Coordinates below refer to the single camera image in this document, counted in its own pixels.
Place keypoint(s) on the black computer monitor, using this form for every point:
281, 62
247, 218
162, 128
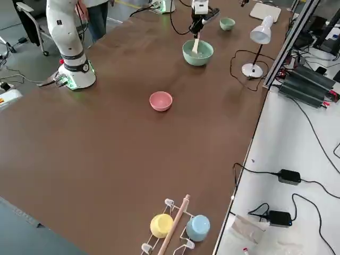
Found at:
329, 45

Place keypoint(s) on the white box yellow label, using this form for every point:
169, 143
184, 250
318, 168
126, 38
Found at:
9, 99

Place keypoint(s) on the yellow cup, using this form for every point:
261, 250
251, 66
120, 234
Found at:
160, 225

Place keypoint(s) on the white power strip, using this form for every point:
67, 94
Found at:
4, 85

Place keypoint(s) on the clear plastic bag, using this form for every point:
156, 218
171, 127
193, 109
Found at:
247, 228

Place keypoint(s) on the pink bowl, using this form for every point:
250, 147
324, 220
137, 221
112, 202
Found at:
160, 102

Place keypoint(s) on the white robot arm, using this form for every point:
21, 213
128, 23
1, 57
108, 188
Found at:
63, 32

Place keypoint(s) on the small green bowl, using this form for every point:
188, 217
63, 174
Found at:
227, 25

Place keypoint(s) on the aluminium frame post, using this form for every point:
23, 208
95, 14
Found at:
289, 43

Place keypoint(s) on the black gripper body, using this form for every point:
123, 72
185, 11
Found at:
198, 20

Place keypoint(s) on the office chair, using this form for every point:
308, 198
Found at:
25, 6

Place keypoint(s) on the small red capped vial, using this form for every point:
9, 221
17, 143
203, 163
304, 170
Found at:
246, 251

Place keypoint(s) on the small black power brick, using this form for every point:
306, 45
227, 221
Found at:
22, 40

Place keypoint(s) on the cream spoon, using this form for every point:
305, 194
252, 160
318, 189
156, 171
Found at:
196, 46

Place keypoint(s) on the black jacket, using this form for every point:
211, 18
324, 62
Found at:
29, 26

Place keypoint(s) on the black smartphone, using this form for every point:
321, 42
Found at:
321, 70

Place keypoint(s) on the green circuit board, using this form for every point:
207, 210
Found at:
61, 79
156, 5

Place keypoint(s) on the black power supply box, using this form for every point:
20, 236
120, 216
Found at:
314, 77
300, 91

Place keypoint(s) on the large green bowl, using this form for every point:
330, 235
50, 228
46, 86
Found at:
197, 61

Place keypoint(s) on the black power adapter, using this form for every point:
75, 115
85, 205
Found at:
279, 217
289, 176

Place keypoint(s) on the white desk lamp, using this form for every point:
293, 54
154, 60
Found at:
261, 32

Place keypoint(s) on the blue cup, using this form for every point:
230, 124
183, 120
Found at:
197, 228

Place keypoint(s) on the wooden rod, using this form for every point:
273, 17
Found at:
175, 223

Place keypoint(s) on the clear glass beads pile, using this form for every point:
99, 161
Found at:
204, 51

